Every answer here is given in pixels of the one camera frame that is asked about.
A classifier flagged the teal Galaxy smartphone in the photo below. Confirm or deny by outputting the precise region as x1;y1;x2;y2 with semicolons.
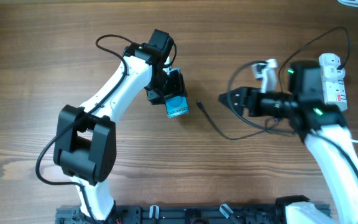
165;96;189;118

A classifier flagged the black charger cable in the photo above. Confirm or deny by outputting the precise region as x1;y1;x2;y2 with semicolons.
196;26;352;141

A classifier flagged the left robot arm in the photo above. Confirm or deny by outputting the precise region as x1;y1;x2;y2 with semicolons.
53;29;189;223

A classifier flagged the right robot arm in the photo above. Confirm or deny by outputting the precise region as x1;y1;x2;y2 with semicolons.
218;60;358;223

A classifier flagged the white charger plug adapter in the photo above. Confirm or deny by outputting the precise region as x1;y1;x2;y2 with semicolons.
321;65;346;82

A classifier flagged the white power strip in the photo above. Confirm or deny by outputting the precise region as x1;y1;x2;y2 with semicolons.
319;53;347;111

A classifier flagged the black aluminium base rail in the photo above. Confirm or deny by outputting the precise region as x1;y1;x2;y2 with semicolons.
55;204;284;224

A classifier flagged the black left camera cable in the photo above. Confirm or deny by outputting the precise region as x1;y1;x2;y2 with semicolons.
34;34;134;224

